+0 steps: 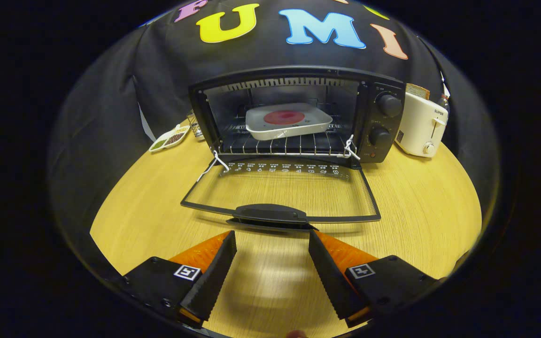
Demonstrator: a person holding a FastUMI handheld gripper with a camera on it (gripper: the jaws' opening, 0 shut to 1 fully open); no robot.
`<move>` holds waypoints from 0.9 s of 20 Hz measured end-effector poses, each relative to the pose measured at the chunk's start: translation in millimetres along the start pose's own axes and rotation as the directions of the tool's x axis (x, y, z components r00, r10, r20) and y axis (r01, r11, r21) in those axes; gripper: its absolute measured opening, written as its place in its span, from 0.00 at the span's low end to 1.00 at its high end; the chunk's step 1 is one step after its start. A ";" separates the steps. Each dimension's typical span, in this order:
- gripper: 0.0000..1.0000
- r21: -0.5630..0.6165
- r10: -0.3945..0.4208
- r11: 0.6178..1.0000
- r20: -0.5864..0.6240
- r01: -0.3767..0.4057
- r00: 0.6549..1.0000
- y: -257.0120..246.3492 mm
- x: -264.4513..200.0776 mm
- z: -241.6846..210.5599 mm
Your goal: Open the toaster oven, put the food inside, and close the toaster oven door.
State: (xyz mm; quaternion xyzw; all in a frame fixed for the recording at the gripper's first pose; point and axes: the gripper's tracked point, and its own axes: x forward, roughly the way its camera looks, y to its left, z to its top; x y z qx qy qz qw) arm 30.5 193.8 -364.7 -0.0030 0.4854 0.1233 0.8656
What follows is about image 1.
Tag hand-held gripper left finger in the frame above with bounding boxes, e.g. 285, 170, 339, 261
118, 230, 237, 328

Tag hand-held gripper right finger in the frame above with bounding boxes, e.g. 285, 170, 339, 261
308, 229, 441, 328

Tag white square plate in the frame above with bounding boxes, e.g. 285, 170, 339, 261
245, 102, 333, 141

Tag black toaster oven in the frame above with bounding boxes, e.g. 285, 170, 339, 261
180, 65, 406, 233

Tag pink ham slice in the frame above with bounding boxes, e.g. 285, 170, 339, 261
263, 110, 306, 125

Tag white pop-up toaster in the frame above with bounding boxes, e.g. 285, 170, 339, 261
394, 92, 449, 158

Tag white divided bean dish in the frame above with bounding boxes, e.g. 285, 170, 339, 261
148, 123, 191, 153

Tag brown bread slice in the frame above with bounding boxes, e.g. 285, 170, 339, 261
405, 83, 431, 100

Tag small metal wire rack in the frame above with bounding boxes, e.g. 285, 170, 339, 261
187, 110, 205, 140

